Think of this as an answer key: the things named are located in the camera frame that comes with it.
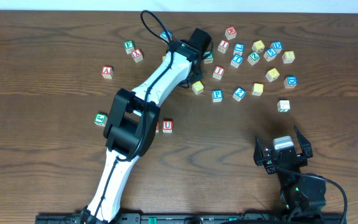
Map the green F wooden block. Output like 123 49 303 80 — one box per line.
124 40 135 54

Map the blue D block near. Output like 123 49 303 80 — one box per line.
284 76 298 89

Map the red E wooden block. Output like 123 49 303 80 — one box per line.
155 121 159 133

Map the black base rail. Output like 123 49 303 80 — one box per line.
35 212 343 224

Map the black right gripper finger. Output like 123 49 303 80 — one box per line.
294 126 313 158
253 137 264 166

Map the blue L wooden block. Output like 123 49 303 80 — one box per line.
233 43 245 56

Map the red U block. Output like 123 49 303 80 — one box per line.
162 120 173 133

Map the blue 2 wooden block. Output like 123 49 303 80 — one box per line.
232 87 246 101

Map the blue X wooden block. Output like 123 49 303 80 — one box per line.
160 30 172 42

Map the green B wooden block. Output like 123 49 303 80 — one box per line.
203 51 214 63

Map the red i block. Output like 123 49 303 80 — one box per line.
213 66 225 80
218 40 229 54

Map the blue 5 wooden block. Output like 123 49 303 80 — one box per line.
264 48 277 62

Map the red X wooden block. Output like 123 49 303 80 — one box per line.
131 49 144 63

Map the green J wooden block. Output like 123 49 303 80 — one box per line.
94 113 108 126

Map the yellow 8 wooden block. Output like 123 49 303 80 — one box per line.
282 51 295 64

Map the blue d block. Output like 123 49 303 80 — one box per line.
284 76 298 89
270 41 283 54

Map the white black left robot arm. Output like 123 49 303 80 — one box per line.
80 28 212 223

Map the yellow block with picture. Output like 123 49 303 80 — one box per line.
265 68 280 82

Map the red H wooden block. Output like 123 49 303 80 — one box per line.
225 26 237 40

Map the yellow block near Z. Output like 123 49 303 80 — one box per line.
252 40 265 54

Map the green 7 wooden block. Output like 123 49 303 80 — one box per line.
277 100 290 113

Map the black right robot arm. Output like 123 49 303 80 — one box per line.
254 128 326 222

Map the green Z wooden block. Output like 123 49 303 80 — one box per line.
247 52 260 65

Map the yellow S wooden block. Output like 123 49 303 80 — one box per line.
252 83 264 96

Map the blue P wooden block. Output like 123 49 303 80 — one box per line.
212 90 223 103

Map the red A wooden block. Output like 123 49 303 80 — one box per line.
101 66 114 79

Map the yellow block lower middle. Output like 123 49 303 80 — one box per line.
192 81 204 95

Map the blue T wooden block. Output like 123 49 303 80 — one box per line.
231 54 244 68

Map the blue D block far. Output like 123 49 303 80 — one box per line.
270 41 283 54

